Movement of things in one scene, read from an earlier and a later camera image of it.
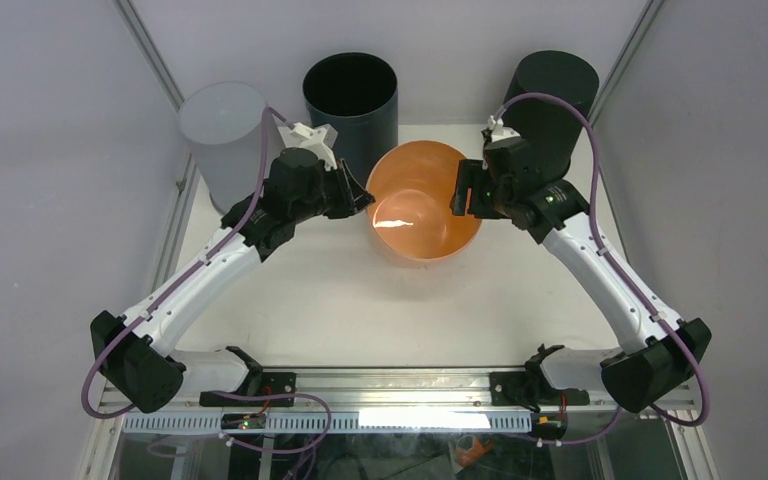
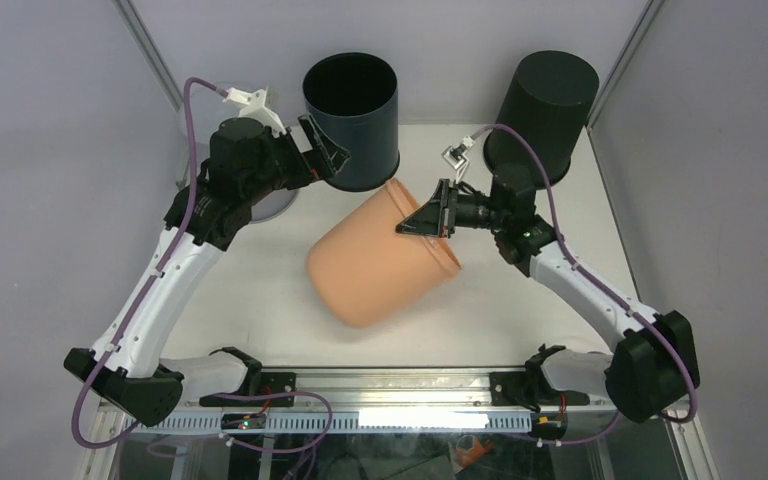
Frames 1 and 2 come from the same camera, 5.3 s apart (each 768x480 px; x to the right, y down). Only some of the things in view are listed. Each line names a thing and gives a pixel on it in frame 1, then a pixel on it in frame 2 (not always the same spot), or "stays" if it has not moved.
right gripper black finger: [472, 175] to [436, 215]
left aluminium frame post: [148, 47] stays
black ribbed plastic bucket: [550, 128] stays
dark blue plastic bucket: [356, 94] stays
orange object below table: [467, 458] stays
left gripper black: [364, 200] to [330, 157]
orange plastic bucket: [411, 216] to [364, 272]
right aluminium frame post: [651, 11] stays
